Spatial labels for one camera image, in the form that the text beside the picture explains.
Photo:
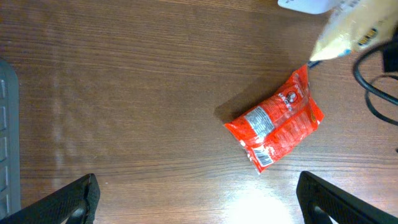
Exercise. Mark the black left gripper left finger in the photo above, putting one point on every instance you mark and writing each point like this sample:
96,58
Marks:
74,203

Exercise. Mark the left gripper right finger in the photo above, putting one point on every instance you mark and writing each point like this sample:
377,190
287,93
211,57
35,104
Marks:
323,202

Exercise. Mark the orange snack bag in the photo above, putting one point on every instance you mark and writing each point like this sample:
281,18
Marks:
270,130

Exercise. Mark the pale yellow snack bag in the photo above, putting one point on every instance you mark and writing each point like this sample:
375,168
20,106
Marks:
354,26

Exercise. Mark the white barcode scanner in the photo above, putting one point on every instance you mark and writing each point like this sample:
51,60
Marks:
309,6

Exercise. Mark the dark grey plastic basket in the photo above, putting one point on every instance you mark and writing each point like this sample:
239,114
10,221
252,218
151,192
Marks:
10,148

